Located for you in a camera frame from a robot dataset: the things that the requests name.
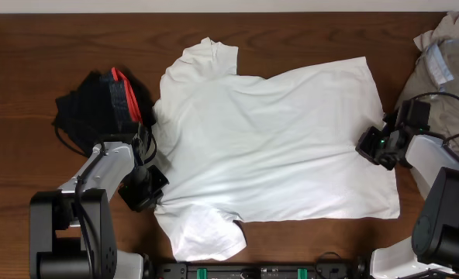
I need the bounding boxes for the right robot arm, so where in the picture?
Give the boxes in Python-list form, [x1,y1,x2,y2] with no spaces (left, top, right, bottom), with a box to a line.
[353,98,459,278]

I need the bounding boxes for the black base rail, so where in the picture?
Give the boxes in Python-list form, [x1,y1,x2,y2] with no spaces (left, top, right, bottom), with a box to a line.
[153,260,371,279]

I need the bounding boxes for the khaki beige garment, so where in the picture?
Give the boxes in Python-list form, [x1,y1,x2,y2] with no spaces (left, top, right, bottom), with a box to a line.
[396,12,459,156]

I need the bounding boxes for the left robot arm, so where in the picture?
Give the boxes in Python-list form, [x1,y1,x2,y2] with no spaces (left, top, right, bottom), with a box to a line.
[29,129,168,279]

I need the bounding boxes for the black shorts with red waistband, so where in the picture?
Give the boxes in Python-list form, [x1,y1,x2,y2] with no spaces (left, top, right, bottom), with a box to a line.
[52,67,156,157]

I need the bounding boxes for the white printed t-shirt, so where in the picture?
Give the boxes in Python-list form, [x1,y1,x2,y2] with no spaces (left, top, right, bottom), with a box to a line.
[153,38,400,261]

